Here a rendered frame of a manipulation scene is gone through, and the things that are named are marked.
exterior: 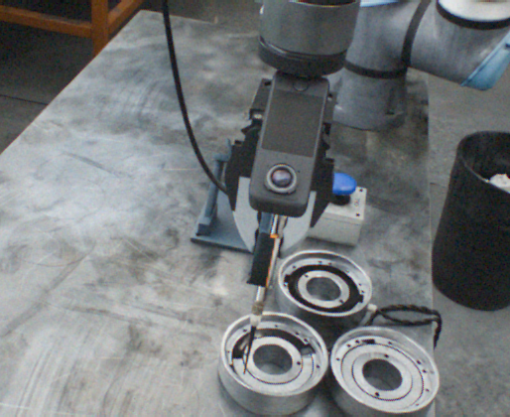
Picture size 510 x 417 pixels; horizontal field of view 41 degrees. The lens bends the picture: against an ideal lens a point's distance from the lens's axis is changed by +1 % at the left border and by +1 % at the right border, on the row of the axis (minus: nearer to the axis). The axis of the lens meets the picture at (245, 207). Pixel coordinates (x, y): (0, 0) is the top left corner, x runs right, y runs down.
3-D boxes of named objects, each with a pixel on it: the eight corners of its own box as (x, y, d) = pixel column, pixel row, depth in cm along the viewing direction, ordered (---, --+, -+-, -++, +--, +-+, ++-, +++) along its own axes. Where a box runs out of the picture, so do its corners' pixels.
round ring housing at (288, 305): (263, 327, 74) (268, 300, 71) (284, 266, 82) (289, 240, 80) (358, 352, 72) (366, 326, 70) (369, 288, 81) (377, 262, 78)
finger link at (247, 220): (264, 223, 69) (285, 149, 64) (253, 260, 65) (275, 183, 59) (234, 214, 70) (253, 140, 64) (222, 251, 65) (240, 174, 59)
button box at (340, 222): (356, 247, 87) (364, 216, 84) (302, 235, 87) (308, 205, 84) (360, 210, 93) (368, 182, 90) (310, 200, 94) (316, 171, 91)
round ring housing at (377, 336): (445, 434, 65) (457, 407, 63) (340, 444, 63) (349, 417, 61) (405, 349, 73) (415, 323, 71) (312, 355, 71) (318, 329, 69)
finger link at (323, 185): (329, 220, 62) (338, 137, 57) (327, 230, 61) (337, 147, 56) (279, 214, 63) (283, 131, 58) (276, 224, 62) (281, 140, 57)
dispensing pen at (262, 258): (227, 372, 63) (264, 196, 62) (232, 361, 67) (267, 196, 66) (250, 378, 63) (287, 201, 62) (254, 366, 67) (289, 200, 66)
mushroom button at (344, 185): (348, 222, 86) (356, 191, 83) (318, 215, 87) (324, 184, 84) (351, 205, 90) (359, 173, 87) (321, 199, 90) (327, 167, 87)
